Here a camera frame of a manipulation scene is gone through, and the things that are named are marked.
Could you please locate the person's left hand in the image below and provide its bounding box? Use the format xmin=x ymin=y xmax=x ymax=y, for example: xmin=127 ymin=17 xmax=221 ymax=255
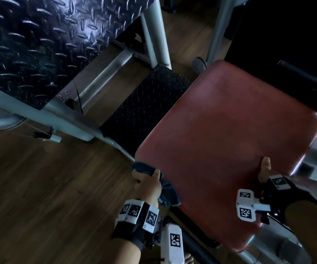
xmin=132 ymin=169 xmax=163 ymax=207

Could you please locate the person's right hand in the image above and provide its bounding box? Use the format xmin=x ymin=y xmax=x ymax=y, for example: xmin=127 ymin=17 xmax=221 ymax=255
xmin=258 ymin=156 xmax=279 ymax=183

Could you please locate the blue cleaning cloth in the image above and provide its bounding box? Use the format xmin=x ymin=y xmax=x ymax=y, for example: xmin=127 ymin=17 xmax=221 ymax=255
xmin=131 ymin=161 xmax=181 ymax=208

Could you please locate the red square machine seat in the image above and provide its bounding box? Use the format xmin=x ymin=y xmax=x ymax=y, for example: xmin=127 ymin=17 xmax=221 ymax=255
xmin=134 ymin=59 xmax=317 ymax=253

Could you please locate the person's left forearm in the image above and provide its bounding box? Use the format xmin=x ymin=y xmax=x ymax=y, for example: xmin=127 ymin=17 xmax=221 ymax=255
xmin=103 ymin=240 xmax=142 ymax=264

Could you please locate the person's right forearm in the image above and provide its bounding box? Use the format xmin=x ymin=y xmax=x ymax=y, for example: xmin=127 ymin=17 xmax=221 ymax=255
xmin=285 ymin=200 xmax=317 ymax=264

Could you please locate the right marker wristband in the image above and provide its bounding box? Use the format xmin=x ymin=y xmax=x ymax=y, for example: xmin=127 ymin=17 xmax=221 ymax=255
xmin=260 ymin=174 xmax=317 ymax=220

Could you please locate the marker wristband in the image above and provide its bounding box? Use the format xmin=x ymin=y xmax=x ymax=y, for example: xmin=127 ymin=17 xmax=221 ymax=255
xmin=111 ymin=199 xmax=160 ymax=250
xmin=260 ymin=174 xmax=317 ymax=220

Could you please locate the left marker wristband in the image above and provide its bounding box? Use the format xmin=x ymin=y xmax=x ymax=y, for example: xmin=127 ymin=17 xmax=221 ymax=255
xmin=111 ymin=199 xmax=160 ymax=250

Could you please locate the large black diamond plate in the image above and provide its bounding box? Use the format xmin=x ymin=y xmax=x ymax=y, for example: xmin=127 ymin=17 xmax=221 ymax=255
xmin=0 ymin=0 xmax=159 ymax=110

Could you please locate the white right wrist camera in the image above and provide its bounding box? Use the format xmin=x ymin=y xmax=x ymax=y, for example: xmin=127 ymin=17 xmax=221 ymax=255
xmin=236 ymin=188 xmax=272 ymax=223

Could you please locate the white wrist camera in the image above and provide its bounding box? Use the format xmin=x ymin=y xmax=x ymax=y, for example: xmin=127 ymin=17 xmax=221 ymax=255
xmin=158 ymin=223 xmax=185 ymax=264
xmin=236 ymin=188 xmax=272 ymax=223

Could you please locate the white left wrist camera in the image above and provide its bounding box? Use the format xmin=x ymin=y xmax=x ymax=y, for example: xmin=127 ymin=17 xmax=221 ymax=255
xmin=158 ymin=223 xmax=185 ymax=264

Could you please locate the black foam grip handle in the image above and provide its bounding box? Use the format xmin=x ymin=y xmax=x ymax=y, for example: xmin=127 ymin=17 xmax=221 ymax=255
xmin=277 ymin=59 xmax=317 ymax=92
xmin=179 ymin=228 xmax=221 ymax=264

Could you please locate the silver tubular machine frame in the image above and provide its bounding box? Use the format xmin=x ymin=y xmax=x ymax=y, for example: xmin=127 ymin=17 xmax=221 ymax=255
xmin=0 ymin=0 xmax=317 ymax=264

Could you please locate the grey wheeled machine frame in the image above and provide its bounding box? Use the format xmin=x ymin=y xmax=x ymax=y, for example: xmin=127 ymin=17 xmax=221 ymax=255
xmin=192 ymin=0 xmax=236 ymax=73

